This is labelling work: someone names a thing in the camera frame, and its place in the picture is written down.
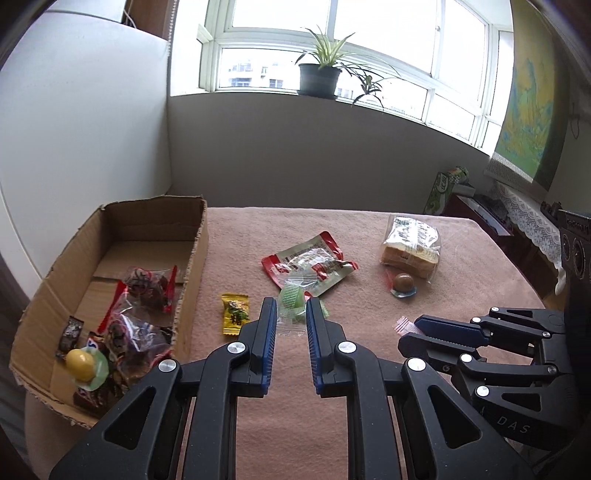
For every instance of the table with lace cloth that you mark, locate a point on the table with lace cloth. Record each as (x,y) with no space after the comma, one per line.
(526,217)

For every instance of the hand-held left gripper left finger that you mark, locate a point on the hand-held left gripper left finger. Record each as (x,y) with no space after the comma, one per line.
(269,341)

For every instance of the small white box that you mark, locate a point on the small white box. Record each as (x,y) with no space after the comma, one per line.
(465,189)

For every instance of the green jelly cup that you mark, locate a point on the green jelly cup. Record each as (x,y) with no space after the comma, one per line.
(293,300)

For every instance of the red snack pouch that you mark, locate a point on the red snack pouch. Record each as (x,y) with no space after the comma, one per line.
(314,261)

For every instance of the green paper bag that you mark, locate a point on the green paper bag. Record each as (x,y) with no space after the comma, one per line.
(436,194)

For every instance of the white window frame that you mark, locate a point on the white window frame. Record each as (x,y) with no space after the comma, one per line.
(331,23)

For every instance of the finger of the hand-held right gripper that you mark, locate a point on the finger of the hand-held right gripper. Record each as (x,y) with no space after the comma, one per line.
(443,325)
(429,346)

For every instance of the small black snack packet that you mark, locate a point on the small black snack packet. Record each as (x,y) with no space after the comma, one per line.
(69,337)

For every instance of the yellow candy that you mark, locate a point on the yellow candy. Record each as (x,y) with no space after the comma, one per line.
(235,314)

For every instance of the clear bag of sliced bread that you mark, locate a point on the clear bag of sliced bread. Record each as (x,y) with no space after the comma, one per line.
(408,249)

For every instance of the brown jelly cup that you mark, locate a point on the brown jelly cup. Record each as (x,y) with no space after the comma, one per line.
(404,282)

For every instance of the yellow and blue wall map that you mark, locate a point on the yellow and blue wall map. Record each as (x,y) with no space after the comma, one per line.
(531,92)

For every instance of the clear red-edged wrapper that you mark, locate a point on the clear red-edged wrapper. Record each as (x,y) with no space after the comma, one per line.
(404,324)

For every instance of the dark figurine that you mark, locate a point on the dark figurine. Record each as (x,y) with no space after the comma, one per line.
(549,208)

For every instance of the yellow jelly cup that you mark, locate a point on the yellow jelly cup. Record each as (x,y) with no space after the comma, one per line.
(81,362)

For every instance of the potted spider plant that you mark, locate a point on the potted spider plant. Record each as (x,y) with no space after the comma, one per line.
(317,78)

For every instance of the white cabinet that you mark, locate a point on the white cabinet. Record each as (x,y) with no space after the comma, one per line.
(83,115)

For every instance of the clear packet of red dates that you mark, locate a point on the clear packet of red dates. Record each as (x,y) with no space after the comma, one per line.
(124,337)
(143,286)

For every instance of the brown cardboard box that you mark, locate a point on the brown cardboard box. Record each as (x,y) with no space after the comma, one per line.
(138,230)

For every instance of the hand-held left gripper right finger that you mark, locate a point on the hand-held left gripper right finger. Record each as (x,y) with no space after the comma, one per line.
(315,341)

